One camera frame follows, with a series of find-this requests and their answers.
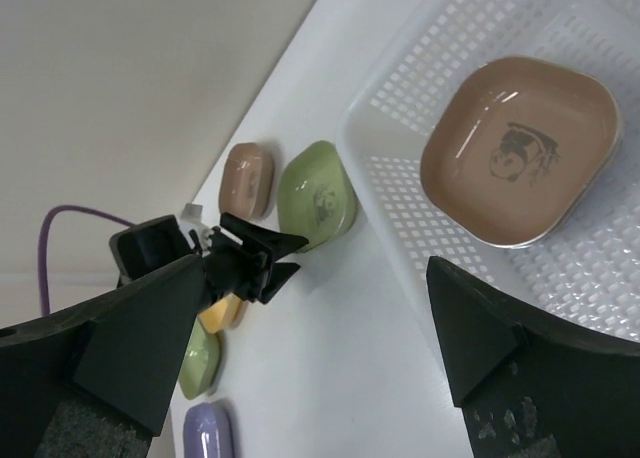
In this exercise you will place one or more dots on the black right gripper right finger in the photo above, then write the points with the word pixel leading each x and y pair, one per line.
pixel 530 384

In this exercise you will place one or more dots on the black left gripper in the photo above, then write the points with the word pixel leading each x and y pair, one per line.
pixel 236 262

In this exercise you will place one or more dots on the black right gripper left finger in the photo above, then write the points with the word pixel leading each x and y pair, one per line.
pixel 96 379

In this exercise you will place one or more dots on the green plate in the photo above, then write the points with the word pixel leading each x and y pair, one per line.
pixel 315 198
pixel 200 363

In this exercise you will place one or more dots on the purple plate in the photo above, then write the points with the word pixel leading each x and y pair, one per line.
pixel 207 432

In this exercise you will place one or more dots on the brown plate front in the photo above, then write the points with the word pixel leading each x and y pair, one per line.
pixel 517 147

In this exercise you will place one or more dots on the brown plate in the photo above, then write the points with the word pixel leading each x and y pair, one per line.
pixel 246 181
pixel 517 147

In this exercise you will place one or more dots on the clear plastic bin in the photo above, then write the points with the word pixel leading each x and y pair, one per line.
pixel 586 270

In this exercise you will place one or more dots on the brown plate back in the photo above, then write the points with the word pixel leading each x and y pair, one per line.
pixel 246 181

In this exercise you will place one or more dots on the yellow plate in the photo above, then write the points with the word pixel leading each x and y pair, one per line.
pixel 225 314

